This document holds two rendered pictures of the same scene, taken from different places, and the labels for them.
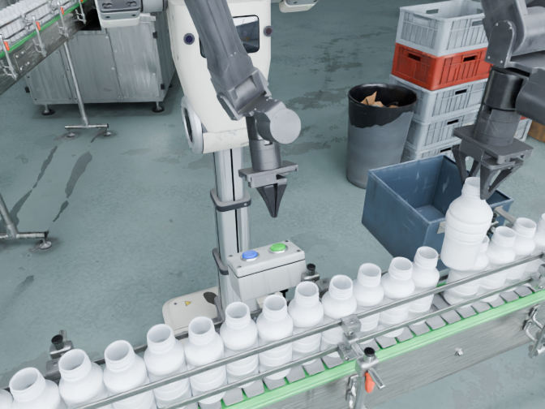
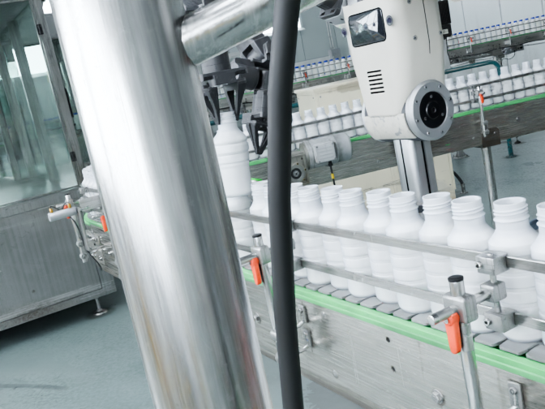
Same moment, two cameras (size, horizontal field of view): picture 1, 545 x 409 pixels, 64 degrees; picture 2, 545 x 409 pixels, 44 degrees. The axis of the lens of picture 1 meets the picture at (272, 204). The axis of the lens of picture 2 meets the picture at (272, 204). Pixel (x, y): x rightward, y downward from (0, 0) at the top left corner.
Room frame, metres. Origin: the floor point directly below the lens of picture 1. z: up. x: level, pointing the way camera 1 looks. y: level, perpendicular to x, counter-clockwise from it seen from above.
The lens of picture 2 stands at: (0.50, -1.65, 1.36)
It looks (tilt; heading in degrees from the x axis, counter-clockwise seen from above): 11 degrees down; 84
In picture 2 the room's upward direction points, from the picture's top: 12 degrees counter-clockwise
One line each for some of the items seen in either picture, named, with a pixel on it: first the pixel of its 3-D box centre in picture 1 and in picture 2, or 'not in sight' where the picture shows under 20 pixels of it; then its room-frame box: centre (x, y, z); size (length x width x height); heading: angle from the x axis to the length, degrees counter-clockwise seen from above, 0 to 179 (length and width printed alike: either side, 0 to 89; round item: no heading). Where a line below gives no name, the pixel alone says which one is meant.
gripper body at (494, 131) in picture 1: (495, 127); (215, 62); (0.60, -0.33, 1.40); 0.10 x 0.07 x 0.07; 22
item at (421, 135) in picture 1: (431, 118); not in sight; (3.05, -1.19, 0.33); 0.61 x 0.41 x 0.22; 118
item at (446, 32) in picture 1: (451, 26); not in sight; (3.05, -1.19, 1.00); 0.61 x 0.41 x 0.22; 119
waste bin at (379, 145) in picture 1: (375, 139); not in sight; (2.75, -0.72, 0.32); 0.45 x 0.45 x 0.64
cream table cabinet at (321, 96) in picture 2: not in sight; (375, 144); (2.14, 4.03, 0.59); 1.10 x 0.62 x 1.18; 4
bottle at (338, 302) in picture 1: (336, 316); not in sight; (0.52, -0.11, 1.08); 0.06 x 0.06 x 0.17
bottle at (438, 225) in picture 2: not in sight; (445, 255); (0.81, -0.83, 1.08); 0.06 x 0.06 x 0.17
